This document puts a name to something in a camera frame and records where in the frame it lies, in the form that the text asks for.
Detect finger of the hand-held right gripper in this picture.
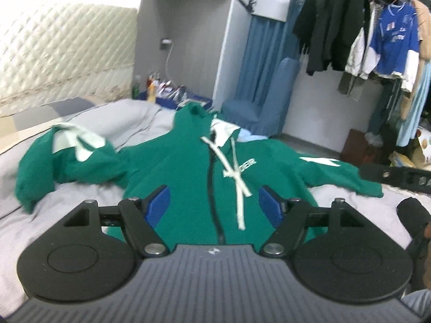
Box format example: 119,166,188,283
359,163,431,194

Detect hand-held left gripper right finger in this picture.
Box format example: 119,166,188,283
258,185,367,257

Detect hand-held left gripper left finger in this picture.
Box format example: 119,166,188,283
62,184,171,257

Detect green hoodie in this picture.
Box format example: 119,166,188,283
15,104,384,246

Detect dotted printed cloth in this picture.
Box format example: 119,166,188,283
416,126,431,165

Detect brown wooden box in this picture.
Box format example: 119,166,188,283
340,128,391,166

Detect dark hanging pants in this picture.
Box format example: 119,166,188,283
365,79,403,147

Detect light blue hanging garment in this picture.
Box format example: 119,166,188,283
395,59,431,148

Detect light blue cloth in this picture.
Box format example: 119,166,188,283
237,131,270,142

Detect grey bed blanket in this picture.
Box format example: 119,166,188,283
0,98,425,300

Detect striped hanging garment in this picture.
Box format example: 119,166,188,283
338,72,367,102

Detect blue covered chair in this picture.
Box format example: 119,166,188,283
220,57,301,138

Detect group of small cosmetic bottles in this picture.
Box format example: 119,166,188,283
147,72,169,90

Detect white puffer jacket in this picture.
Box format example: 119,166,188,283
343,23,373,80

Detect blue white jersey jacket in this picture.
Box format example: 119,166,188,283
359,2,422,92

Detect patchwork pillow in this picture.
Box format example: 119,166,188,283
0,96,102,152

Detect tan hanging coat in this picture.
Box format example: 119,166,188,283
401,0,431,122

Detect blue curtain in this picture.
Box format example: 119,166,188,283
235,16,291,108

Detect black hanging jacket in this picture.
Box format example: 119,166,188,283
292,0,367,76

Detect grey wardrobe cabinet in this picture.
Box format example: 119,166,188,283
133,0,297,108

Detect cream quilted headboard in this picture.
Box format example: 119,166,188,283
0,3,138,117

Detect white charger cable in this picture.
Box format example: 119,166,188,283
164,42,176,85

